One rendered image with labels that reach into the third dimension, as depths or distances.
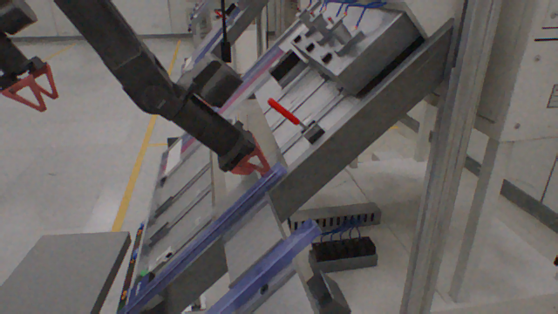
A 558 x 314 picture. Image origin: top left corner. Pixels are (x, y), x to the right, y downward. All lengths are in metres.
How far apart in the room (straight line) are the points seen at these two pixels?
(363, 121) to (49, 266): 0.86
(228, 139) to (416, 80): 0.31
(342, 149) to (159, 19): 8.91
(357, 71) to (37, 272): 0.90
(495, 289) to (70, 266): 1.02
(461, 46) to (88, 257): 0.97
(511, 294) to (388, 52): 0.63
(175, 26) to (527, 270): 8.86
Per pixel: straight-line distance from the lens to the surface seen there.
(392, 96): 0.59
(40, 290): 1.08
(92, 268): 1.09
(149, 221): 0.96
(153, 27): 9.44
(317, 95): 0.74
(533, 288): 1.07
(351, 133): 0.59
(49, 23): 9.92
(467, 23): 0.59
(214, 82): 0.59
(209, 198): 0.79
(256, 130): 2.12
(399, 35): 0.62
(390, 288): 0.93
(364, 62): 0.60
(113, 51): 0.56
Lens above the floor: 1.25
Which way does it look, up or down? 26 degrees down
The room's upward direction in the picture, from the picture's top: straight up
